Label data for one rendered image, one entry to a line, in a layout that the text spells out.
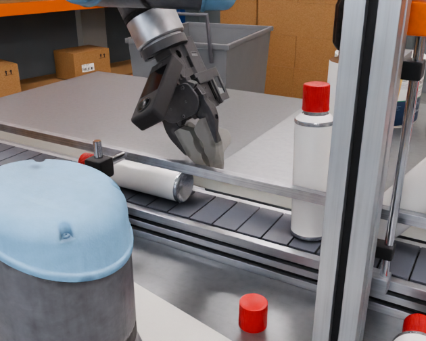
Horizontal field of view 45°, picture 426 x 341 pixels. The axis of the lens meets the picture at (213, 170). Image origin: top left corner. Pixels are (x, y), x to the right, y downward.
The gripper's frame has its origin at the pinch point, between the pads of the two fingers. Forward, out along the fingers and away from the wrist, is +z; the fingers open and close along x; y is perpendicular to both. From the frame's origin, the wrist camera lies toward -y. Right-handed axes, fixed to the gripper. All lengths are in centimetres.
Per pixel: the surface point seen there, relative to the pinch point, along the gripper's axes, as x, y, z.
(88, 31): 323, 343, -133
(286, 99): 24, 80, -1
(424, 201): -27.6, -3.5, 11.3
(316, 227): -13.2, -2.5, 11.6
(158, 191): 8.5, -3.4, -0.4
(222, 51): 93, 177, -33
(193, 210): 4.5, -2.7, 4.2
